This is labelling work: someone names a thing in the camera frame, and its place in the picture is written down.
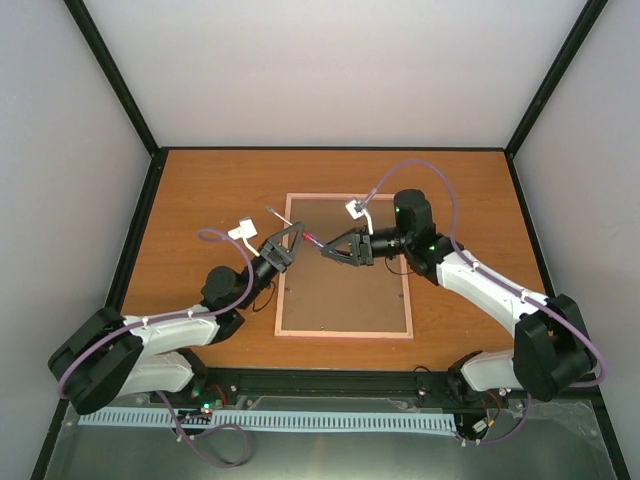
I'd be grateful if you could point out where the grey metal front plate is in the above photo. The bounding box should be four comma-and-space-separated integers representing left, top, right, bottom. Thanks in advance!
44, 402, 619, 479

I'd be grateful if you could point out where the black cage frame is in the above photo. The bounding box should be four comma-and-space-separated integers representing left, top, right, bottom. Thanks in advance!
31, 1, 630, 479

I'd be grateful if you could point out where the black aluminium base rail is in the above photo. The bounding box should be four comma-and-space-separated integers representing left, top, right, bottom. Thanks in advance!
167, 368, 509, 411

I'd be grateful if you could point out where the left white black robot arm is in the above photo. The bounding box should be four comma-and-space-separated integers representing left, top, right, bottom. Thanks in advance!
48, 218, 305, 415

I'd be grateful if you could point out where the blue red screwdriver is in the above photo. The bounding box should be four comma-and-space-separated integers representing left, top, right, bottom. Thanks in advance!
266, 205, 329, 250

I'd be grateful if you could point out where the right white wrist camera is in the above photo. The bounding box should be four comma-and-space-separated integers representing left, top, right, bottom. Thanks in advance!
345, 197, 374, 235

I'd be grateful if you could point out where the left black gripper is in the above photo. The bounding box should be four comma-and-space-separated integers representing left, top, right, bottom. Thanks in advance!
237, 222, 305, 310

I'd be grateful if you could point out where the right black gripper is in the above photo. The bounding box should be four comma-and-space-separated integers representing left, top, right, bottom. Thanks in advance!
321, 226, 411, 267

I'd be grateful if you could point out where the pink photo frame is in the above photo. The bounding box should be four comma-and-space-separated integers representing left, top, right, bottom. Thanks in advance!
274, 193, 414, 340

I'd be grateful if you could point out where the light blue cable duct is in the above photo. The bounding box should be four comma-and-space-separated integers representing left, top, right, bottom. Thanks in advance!
78, 407, 456, 436

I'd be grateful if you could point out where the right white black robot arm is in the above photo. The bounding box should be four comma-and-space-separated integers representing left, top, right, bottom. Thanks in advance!
322, 189, 598, 402

